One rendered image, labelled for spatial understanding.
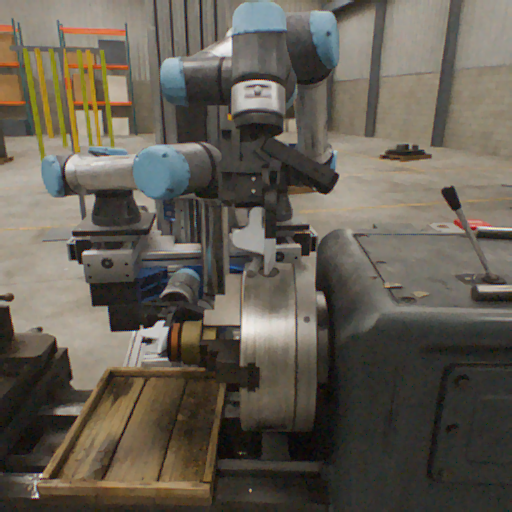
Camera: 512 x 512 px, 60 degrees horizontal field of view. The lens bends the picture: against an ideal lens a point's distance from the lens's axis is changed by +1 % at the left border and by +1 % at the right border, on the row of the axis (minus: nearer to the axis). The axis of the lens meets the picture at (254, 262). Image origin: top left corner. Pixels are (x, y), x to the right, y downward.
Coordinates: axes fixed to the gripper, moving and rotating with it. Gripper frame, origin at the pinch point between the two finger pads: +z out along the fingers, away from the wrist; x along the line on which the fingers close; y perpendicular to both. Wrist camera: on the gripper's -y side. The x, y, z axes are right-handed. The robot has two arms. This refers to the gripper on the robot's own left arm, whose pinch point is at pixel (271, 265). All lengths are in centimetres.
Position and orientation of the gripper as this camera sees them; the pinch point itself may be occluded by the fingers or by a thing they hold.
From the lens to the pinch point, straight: 61.8
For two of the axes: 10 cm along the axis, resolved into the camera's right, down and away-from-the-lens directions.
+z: -0.1, 10.0, 0.0
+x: -0.3, 0.0, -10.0
